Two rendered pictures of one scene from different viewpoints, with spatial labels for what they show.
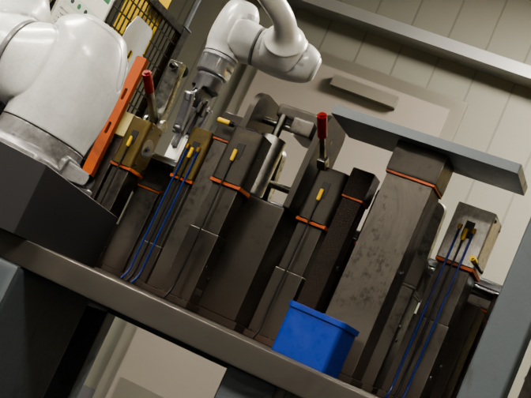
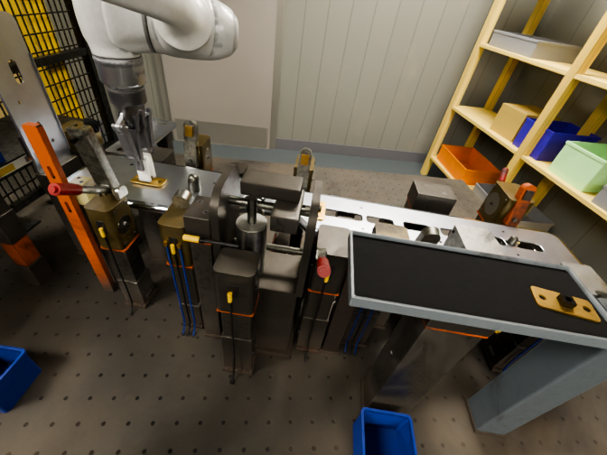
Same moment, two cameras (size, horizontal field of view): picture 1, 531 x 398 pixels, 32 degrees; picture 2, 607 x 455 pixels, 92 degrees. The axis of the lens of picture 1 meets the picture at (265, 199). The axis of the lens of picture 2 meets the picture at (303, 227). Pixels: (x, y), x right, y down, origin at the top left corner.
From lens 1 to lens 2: 1.72 m
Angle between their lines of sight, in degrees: 53
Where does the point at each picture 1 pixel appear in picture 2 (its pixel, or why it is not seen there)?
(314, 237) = (330, 298)
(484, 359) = (515, 413)
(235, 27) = (107, 15)
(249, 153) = (246, 292)
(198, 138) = (172, 235)
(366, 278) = (408, 384)
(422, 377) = not seen: hidden behind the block
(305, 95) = not seen: outside the picture
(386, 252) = (428, 373)
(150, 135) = (117, 217)
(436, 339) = not seen: hidden behind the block
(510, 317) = (546, 400)
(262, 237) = (285, 312)
